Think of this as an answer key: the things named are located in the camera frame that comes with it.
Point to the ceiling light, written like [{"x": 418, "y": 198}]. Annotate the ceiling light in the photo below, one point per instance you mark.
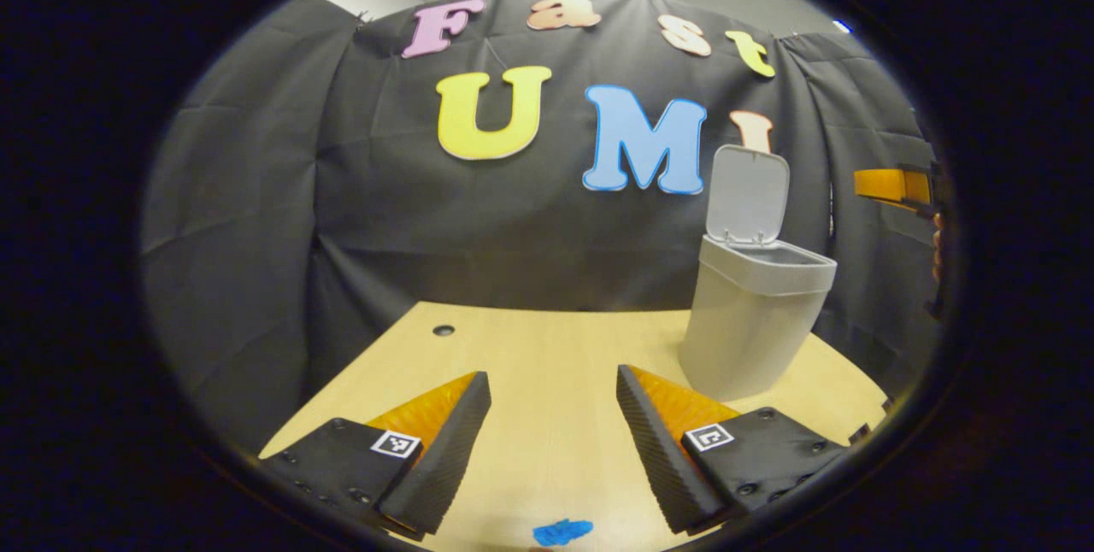
[{"x": 843, "y": 26}]

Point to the blue paper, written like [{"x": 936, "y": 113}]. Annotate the blue paper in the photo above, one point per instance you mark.
[{"x": 560, "y": 532}]

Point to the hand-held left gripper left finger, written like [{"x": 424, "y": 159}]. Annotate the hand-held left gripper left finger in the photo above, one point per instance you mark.
[{"x": 444, "y": 458}]

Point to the black backdrop cloth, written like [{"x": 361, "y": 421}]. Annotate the black backdrop cloth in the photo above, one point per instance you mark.
[{"x": 385, "y": 236}]

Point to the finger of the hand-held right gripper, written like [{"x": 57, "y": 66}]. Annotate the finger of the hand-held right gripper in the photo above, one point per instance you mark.
[{"x": 889, "y": 184}]

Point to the white desktop garbage bin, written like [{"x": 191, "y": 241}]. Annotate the white desktop garbage bin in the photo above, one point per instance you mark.
[{"x": 735, "y": 338}]

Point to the wooden desktop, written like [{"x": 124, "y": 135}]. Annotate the wooden desktop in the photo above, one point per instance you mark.
[{"x": 555, "y": 364}]

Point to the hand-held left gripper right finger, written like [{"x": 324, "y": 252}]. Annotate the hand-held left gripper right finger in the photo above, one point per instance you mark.
[{"x": 658, "y": 458}]

